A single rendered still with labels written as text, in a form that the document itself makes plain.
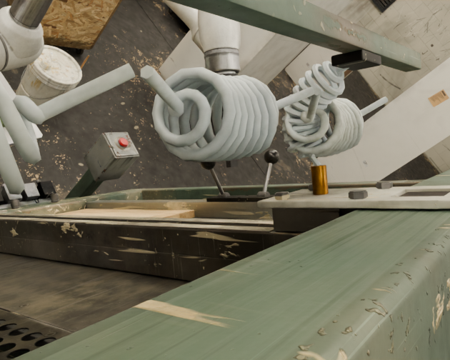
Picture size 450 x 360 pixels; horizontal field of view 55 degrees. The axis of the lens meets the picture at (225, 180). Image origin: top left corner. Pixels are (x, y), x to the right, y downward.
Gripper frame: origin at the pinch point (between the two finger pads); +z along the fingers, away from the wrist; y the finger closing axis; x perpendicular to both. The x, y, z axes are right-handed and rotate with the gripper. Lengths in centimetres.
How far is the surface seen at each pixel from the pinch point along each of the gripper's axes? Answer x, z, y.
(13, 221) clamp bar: 51, 9, 16
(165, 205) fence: 7.1, 12.6, 19.1
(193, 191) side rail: -16.9, 11.5, 30.4
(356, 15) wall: -749, -238, 237
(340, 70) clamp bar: 49, -7, -52
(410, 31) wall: -765, -188, 146
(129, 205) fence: 7.1, 12.6, 34.5
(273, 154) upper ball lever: 0.6, 1.2, -13.4
